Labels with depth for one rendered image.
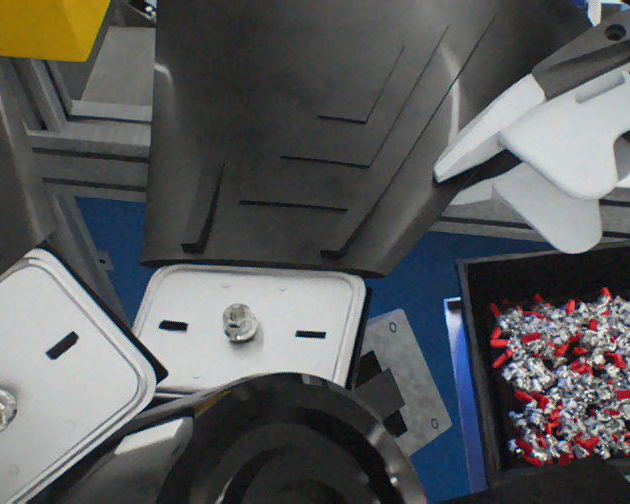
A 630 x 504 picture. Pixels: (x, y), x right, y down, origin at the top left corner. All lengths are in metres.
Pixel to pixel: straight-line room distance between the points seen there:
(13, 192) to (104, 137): 0.61
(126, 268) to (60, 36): 0.37
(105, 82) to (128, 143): 1.26
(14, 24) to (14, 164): 0.48
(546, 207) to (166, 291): 0.17
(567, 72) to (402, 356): 0.23
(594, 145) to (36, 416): 0.25
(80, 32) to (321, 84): 0.34
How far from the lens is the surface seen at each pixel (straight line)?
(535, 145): 0.52
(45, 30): 0.87
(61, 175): 1.06
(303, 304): 0.49
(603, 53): 0.53
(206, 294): 0.50
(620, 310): 0.89
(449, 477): 1.46
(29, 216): 0.40
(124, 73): 2.26
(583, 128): 0.52
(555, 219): 0.55
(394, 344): 0.69
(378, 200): 0.51
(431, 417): 0.70
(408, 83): 0.56
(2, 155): 0.40
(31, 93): 1.01
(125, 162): 1.02
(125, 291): 1.23
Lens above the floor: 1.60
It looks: 55 degrees down
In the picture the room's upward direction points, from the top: 11 degrees counter-clockwise
